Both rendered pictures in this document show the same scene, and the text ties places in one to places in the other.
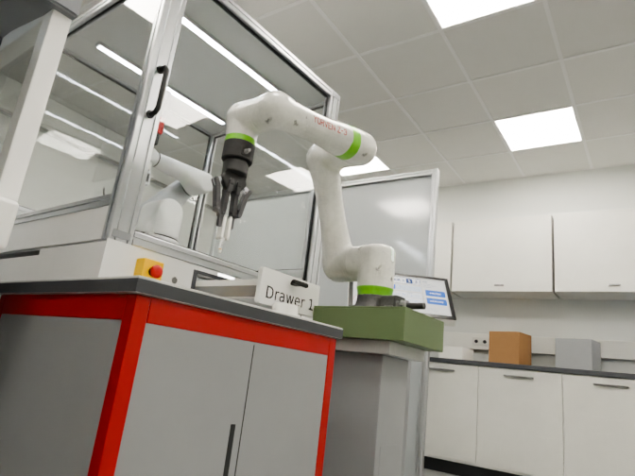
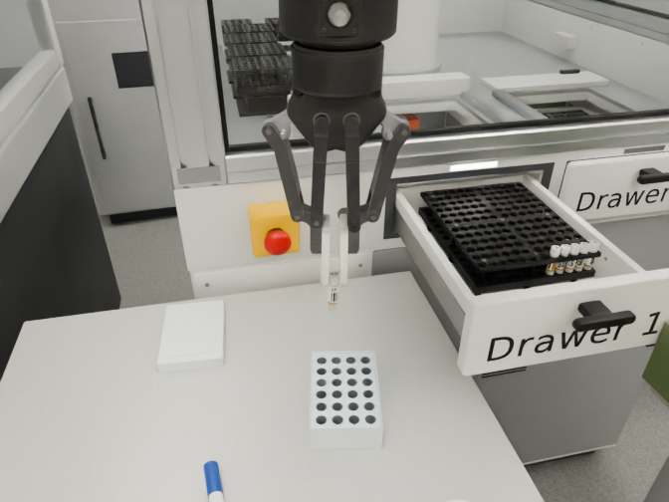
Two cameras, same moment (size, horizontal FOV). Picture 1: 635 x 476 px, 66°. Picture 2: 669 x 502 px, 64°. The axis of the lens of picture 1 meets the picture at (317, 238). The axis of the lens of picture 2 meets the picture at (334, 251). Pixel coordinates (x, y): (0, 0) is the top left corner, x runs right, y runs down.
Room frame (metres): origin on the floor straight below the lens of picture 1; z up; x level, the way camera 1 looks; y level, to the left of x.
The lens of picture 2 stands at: (1.00, -0.02, 1.30)
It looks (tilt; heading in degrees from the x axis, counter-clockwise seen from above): 33 degrees down; 39
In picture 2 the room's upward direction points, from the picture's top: straight up
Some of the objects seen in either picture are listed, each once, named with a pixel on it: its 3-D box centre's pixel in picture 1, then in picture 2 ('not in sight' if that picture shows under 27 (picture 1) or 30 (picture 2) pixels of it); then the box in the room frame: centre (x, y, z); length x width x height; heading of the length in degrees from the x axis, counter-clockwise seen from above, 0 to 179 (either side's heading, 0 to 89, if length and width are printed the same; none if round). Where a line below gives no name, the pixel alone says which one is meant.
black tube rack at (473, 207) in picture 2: not in sight; (499, 237); (1.69, 0.22, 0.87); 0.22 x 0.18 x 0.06; 51
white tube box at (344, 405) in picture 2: not in sight; (344, 396); (1.36, 0.26, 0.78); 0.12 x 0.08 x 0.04; 40
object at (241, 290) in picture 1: (243, 297); (495, 237); (1.69, 0.23, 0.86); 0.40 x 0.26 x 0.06; 51
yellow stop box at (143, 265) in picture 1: (148, 272); (274, 229); (1.48, 0.50, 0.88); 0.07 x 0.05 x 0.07; 141
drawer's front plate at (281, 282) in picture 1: (289, 294); (576, 320); (1.56, 0.07, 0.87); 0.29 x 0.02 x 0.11; 141
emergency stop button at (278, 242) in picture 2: (155, 271); (277, 240); (1.46, 0.47, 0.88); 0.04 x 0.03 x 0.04; 141
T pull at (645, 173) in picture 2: not in sight; (652, 174); (1.98, 0.09, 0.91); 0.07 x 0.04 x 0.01; 141
